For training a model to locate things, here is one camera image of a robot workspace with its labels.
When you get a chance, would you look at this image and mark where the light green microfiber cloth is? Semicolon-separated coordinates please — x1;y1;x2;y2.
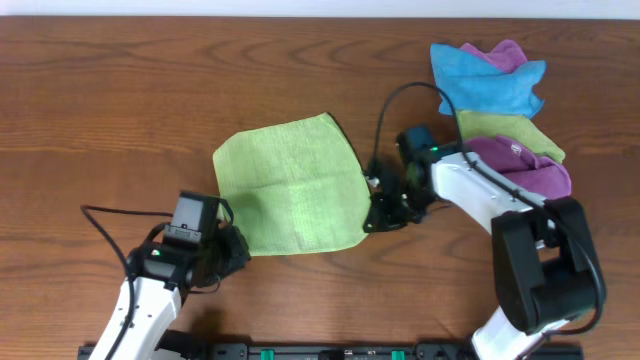
212;113;371;256

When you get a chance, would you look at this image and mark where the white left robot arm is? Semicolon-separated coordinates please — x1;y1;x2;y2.
88;223;251;360

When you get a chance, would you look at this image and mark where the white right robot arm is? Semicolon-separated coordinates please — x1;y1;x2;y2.
363;145;606;359

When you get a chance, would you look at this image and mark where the blue microfiber cloth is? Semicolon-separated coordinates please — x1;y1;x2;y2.
430;44;546;118

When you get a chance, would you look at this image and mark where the olive green microfiber cloth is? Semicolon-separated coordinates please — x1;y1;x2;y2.
456;110;566;163

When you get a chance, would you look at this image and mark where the purple microfiber cloth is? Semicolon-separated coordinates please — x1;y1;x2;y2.
466;136;572;199

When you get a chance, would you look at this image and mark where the purple cloth behind blue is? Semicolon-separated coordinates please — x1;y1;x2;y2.
460;39;528;73

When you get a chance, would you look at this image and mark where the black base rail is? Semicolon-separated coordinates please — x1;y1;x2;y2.
77;341;585;360

